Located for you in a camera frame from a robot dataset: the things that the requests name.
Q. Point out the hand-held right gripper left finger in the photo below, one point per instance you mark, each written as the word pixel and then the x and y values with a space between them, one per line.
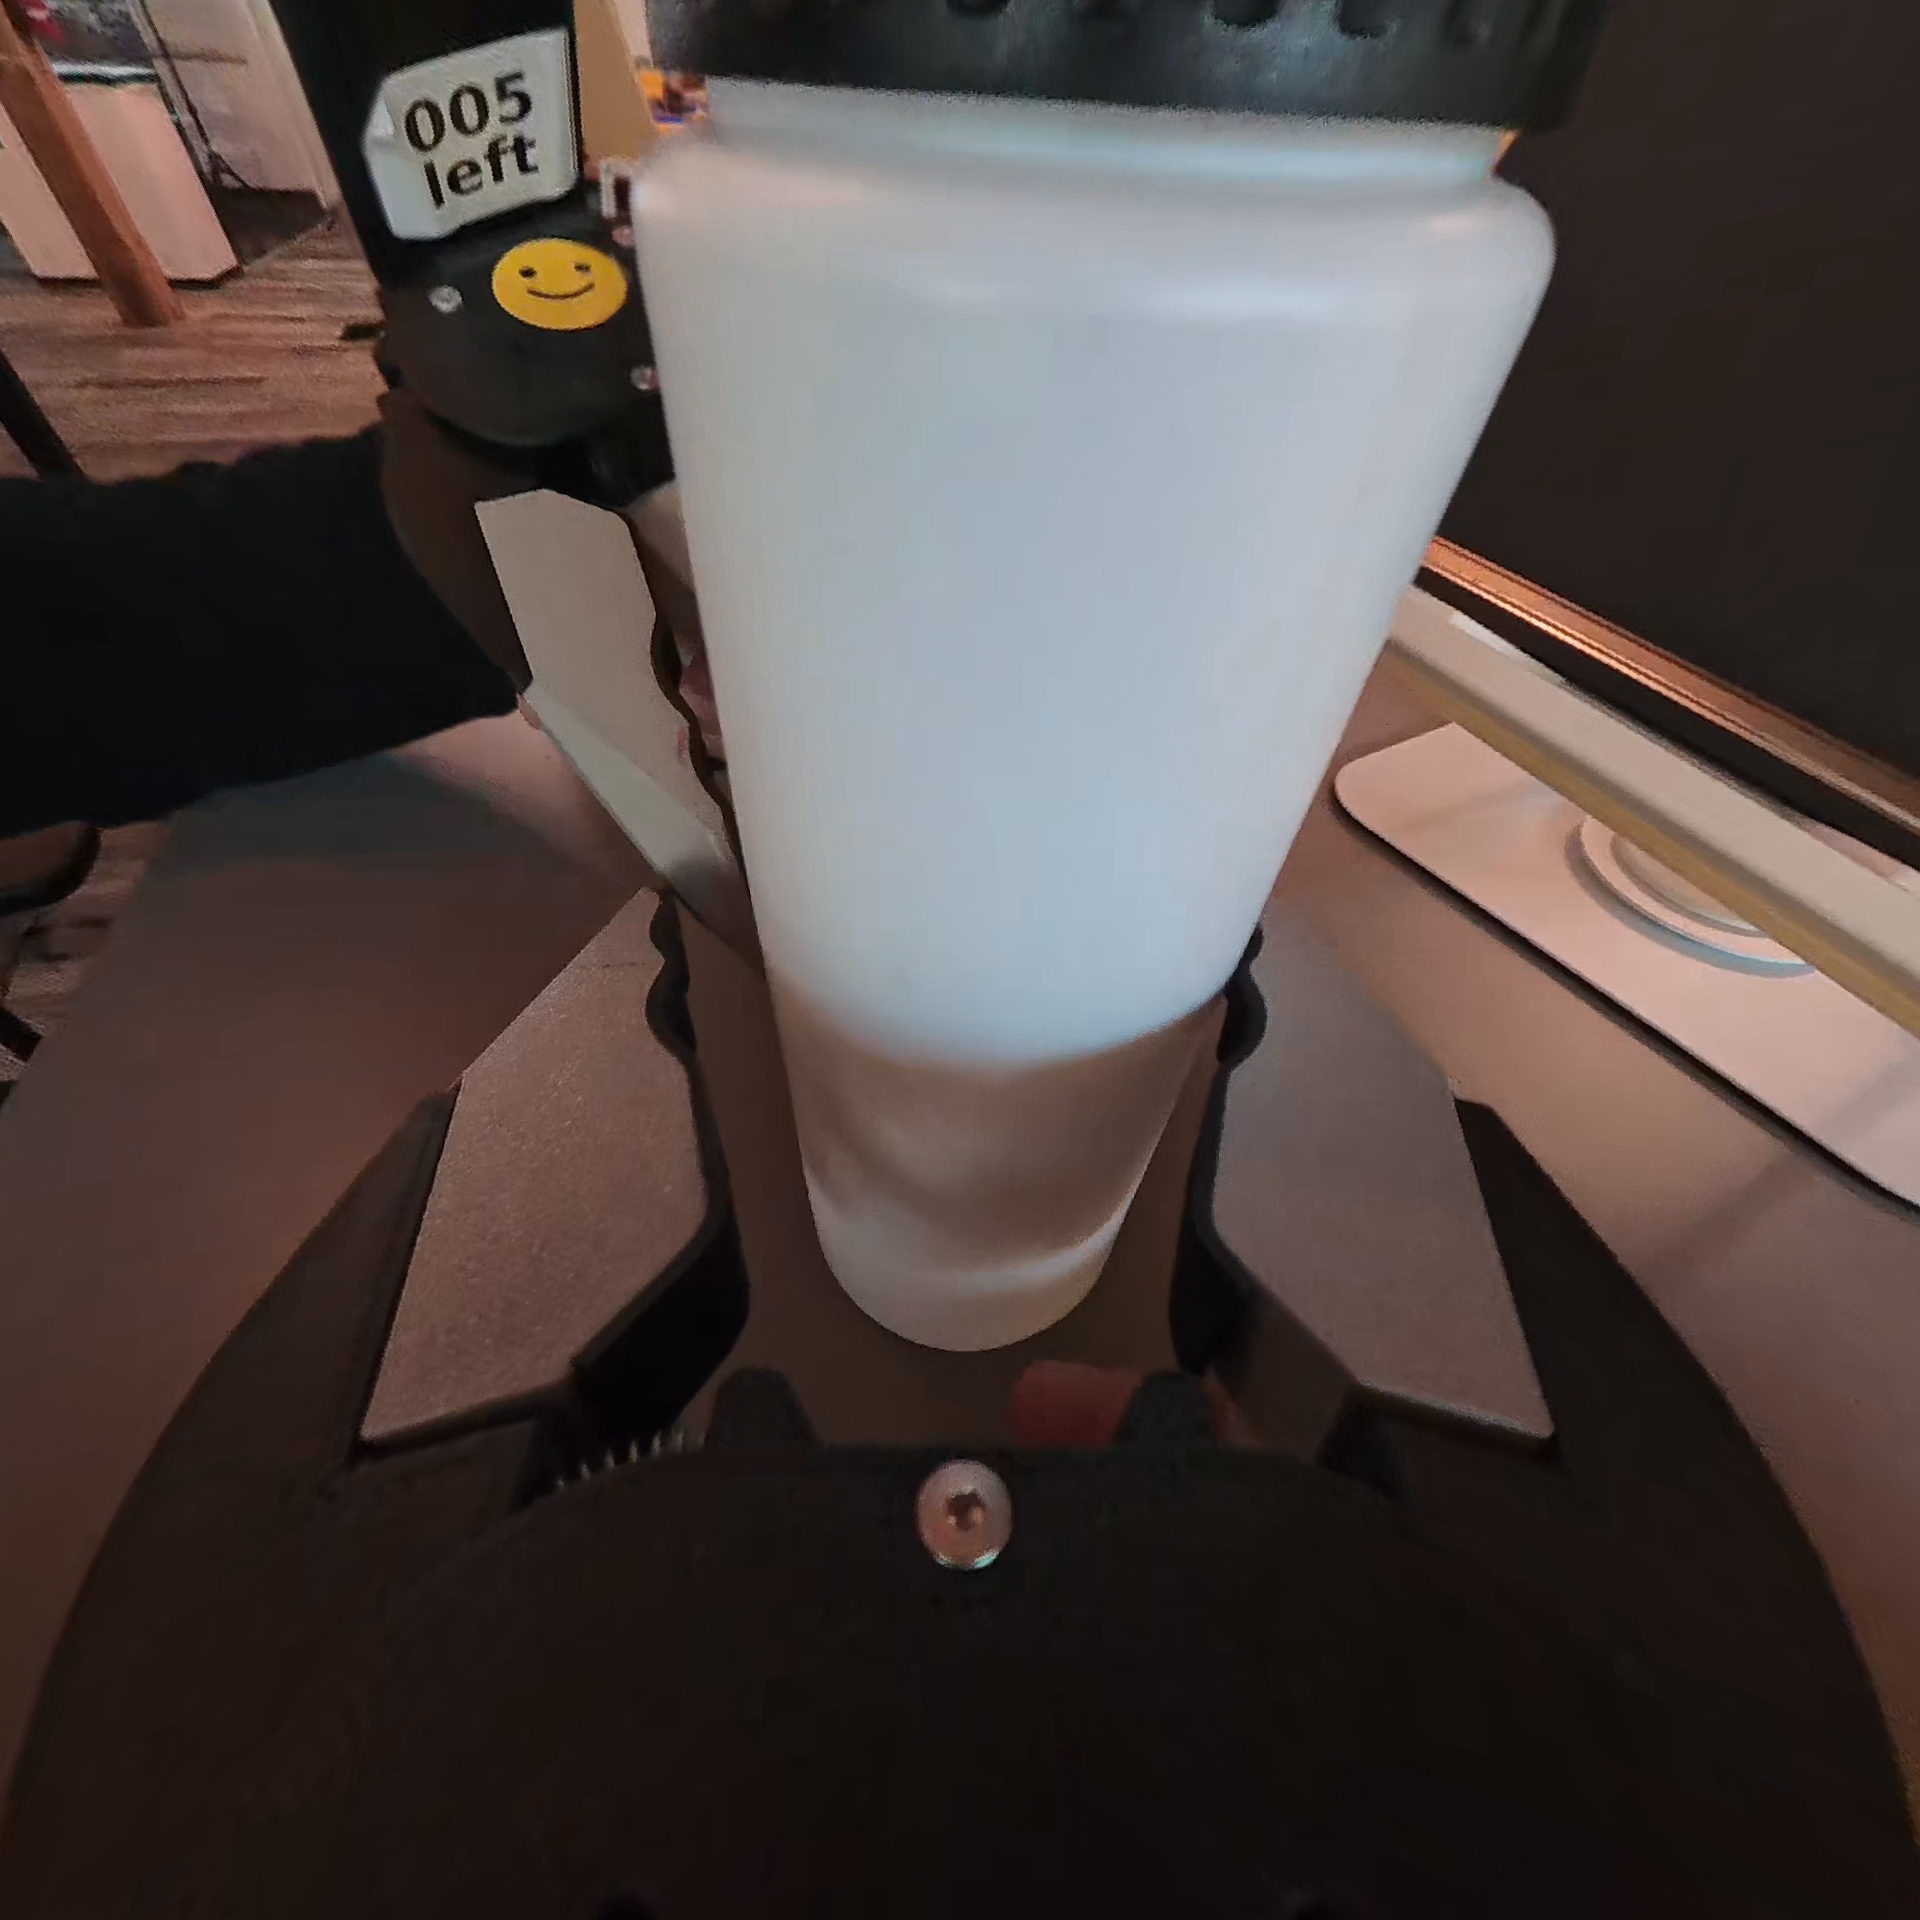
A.
pixel 556 1214

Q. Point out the wooden book stand white base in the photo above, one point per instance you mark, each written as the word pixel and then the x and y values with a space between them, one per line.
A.
pixel 1724 301

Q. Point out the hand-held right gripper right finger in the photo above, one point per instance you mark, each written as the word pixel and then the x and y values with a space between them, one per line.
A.
pixel 1349 1202

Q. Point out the wooden post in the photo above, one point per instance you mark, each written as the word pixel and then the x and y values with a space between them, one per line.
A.
pixel 105 196

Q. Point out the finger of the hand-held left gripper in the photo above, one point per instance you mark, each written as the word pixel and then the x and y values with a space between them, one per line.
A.
pixel 586 646

